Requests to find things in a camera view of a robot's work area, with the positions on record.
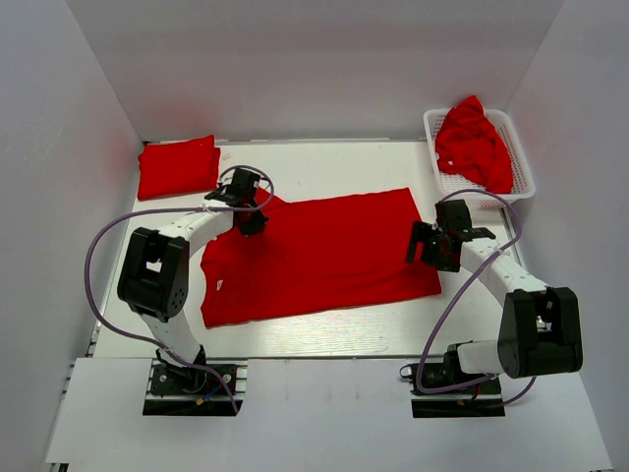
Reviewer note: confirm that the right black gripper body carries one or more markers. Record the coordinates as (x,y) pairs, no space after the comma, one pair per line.
(432,252)

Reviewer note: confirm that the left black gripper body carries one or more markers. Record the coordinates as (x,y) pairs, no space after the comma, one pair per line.
(256,218)

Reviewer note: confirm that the red t shirt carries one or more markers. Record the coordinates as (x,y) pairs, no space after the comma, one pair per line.
(314,256)
(175,169)

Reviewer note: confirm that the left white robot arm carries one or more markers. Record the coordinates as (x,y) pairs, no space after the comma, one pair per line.
(154,280)

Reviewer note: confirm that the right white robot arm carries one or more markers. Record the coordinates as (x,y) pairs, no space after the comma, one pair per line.
(539,333)

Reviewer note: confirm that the red t shirts pile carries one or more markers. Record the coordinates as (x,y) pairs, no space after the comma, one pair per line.
(468,144)

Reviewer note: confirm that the folded red t shirt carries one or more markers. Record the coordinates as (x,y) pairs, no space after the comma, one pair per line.
(175,169)

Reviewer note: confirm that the white plastic basket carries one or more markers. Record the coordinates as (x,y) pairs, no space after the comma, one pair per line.
(523,183)

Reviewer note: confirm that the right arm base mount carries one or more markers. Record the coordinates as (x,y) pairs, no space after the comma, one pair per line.
(436,398)

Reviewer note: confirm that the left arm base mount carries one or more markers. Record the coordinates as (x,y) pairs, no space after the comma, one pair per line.
(179,392)

